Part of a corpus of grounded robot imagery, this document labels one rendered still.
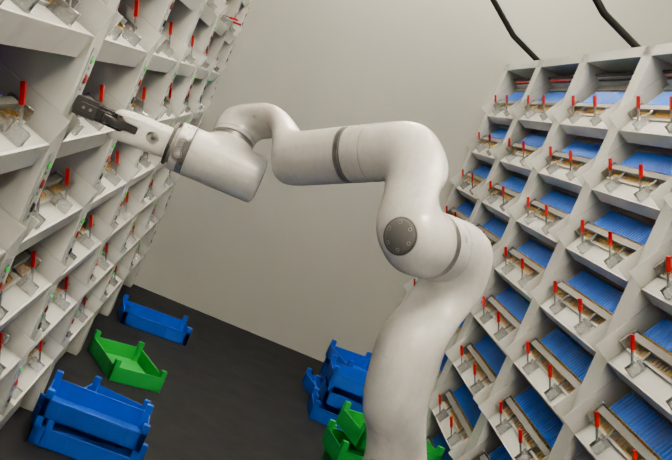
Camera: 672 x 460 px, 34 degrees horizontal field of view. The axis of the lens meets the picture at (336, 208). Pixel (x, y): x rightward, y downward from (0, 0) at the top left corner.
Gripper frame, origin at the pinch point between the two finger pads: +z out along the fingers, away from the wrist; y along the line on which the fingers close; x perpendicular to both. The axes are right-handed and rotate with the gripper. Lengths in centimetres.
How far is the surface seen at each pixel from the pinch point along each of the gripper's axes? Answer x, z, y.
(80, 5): 15.3, 6.2, -5.0
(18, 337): -60, 5, 65
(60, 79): 3.0, 4.8, -4.7
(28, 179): -14.2, 3.5, -4.7
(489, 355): -39, -129, 180
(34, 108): -3.0, 6.8, -5.0
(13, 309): -45, 3, 32
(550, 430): -39, -129, 95
